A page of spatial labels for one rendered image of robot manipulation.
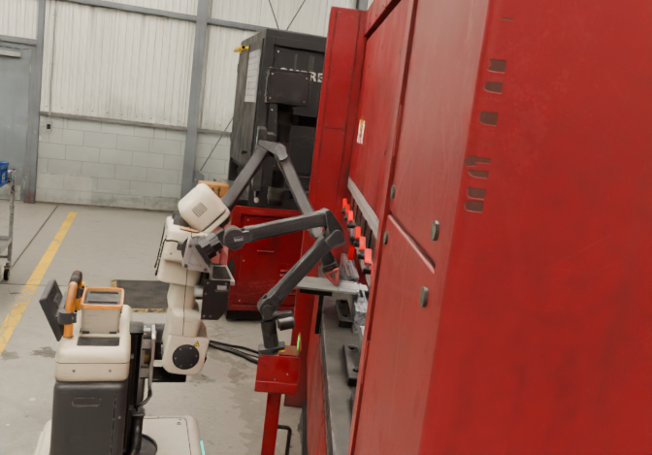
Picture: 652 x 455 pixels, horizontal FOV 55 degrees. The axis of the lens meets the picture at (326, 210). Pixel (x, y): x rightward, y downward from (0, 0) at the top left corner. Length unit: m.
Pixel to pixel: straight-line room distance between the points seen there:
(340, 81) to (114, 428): 2.08
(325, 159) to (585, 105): 3.26
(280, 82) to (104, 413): 2.04
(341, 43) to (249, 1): 6.31
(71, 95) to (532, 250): 9.44
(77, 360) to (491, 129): 2.22
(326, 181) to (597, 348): 3.26
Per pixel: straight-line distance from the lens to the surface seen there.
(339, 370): 2.21
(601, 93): 0.29
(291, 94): 3.67
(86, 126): 9.64
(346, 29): 3.55
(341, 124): 3.52
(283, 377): 2.47
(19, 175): 9.77
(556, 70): 0.29
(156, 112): 9.59
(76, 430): 2.53
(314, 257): 2.40
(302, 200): 2.73
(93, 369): 2.43
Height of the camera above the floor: 1.72
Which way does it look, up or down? 9 degrees down
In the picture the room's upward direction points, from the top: 7 degrees clockwise
